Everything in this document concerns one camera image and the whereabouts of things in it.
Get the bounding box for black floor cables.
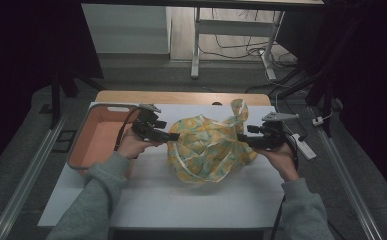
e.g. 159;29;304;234
198;9;299;69

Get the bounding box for left hand-held gripper black cable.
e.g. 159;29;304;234
113;107;141;153

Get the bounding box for white power strip cable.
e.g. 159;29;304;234
274;89;297;136

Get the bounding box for white power strip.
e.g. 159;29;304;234
289;133;318;161

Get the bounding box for person's right hand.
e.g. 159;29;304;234
255;141;301;183

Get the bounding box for black floor socket plate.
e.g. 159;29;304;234
51;129;78;154

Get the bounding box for white table mat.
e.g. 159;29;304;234
37;101;297;232

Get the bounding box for white metal desk frame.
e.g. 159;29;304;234
190;6;286;81

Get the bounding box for right hand-held gripper black cable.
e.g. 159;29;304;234
269;138;300;240

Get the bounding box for metal floor rail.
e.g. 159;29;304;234
315;125;384;240
0;112;69;240

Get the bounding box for yellow floral cloth bag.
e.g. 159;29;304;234
166;98;259;184

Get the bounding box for black metal stand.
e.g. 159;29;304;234
274;63;340;138
48;63;106;130

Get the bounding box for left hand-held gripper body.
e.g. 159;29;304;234
130;103;169;143

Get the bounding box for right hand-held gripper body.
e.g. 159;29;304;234
250;112;301;150

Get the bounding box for pink basket with grey rim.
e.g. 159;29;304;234
66;103;143;178

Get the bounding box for person's left hand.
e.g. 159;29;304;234
115;128;164;161

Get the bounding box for dark curtain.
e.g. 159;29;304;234
275;0;387;204
0;0;105;183

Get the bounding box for hand-held gripper black cable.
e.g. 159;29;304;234
269;138;300;240
113;107;141;153

